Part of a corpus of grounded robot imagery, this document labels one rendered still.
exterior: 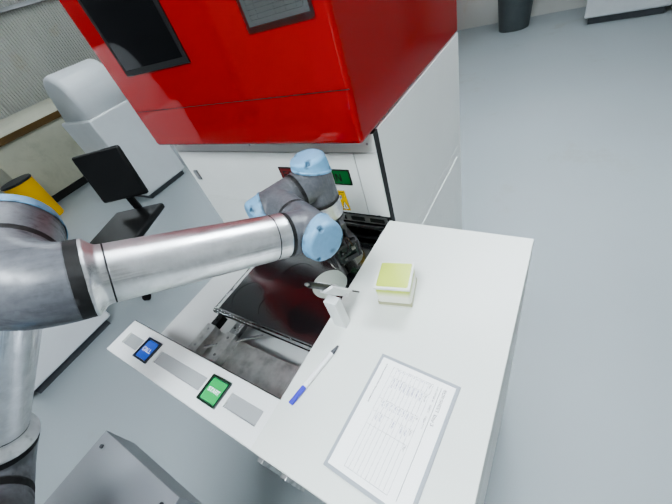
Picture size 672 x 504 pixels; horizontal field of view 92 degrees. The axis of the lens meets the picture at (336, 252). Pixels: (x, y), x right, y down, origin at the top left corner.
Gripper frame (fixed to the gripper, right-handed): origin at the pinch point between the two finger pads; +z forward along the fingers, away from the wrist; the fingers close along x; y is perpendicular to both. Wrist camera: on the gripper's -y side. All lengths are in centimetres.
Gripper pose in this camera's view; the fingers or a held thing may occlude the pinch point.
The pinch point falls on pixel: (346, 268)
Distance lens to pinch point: 89.4
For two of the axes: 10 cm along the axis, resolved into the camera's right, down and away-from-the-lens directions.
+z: 2.7, 7.0, 6.6
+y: 4.2, 5.3, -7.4
